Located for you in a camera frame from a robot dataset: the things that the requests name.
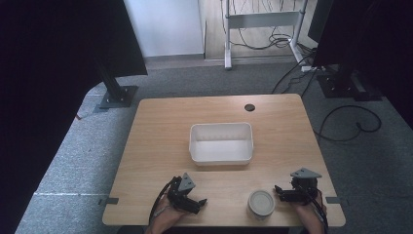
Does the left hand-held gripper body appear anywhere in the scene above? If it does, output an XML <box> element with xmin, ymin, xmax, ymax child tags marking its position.
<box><xmin>167</xmin><ymin>172</ymin><xmax>202</xmax><ymax>215</ymax></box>

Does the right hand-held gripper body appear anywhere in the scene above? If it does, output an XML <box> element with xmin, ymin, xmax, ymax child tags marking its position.
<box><xmin>284</xmin><ymin>167</ymin><xmax>323</xmax><ymax>206</ymax></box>

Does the person's right hand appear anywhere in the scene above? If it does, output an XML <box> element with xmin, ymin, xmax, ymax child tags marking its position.
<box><xmin>293</xmin><ymin>192</ymin><xmax>327</xmax><ymax>234</ymax></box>

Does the white plastic bin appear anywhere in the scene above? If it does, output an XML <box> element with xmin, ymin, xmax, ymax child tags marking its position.
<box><xmin>188</xmin><ymin>121</ymin><xmax>254</xmax><ymax>167</ymax></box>

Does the black stand with wide base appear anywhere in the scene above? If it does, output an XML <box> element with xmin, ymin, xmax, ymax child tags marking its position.
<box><xmin>316</xmin><ymin>63</ymin><xmax>384</xmax><ymax>102</ymax></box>

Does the white power strip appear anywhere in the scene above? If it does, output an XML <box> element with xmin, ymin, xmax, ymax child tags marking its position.
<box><xmin>300</xmin><ymin>65</ymin><xmax>326</xmax><ymax>73</ymax></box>

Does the black curtain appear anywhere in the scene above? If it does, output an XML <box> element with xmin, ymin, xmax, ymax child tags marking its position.
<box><xmin>312</xmin><ymin>0</ymin><xmax>413</xmax><ymax>131</ymax></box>
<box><xmin>0</xmin><ymin>0</ymin><xmax>149</xmax><ymax>234</ymax></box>

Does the dark monitor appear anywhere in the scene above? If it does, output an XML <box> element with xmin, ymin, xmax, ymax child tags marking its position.
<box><xmin>307</xmin><ymin>0</ymin><xmax>336</xmax><ymax>45</ymax></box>

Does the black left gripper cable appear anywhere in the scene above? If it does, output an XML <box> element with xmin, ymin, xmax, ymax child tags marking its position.
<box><xmin>148</xmin><ymin>177</ymin><xmax>179</xmax><ymax>226</ymax></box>

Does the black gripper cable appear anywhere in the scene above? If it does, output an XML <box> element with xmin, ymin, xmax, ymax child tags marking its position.
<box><xmin>303</xmin><ymin>189</ymin><xmax>329</xmax><ymax>232</ymax></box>
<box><xmin>148</xmin><ymin>177</ymin><xmax>179</xmax><ymax>226</ymax></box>

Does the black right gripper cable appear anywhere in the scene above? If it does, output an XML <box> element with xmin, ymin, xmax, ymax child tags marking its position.
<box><xmin>303</xmin><ymin>189</ymin><xmax>329</xmax><ymax>232</ymax></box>

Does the looped black floor cable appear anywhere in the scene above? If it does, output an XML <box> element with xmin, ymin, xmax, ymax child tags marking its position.
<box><xmin>313</xmin><ymin>103</ymin><xmax>383</xmax><ymax>143</ymax></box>

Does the long black floor cable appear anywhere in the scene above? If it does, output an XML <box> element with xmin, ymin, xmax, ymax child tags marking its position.
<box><xmin>271</xmin><ymin>52</ymin><xmax>318</xmax><ymax>98</ymax></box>

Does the black stand with base plate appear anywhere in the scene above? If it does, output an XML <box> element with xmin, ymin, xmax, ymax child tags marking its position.
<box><xmin>94</xmin><ymin>58</ymin><xmax>139</xmax><ymax>110</ymax></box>

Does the bundle of black cables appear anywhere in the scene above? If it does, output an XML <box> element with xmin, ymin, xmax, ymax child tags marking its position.
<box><xmin>219</xmin><ymin>0</ymin><xmax>317</xmax><ymax>52</ymax></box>

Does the white desk frame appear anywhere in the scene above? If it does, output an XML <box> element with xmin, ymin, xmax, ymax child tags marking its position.
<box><xmin>223</xmin><ymin>0</ymin><xmax>310</xmax><ymax>71</ymax></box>

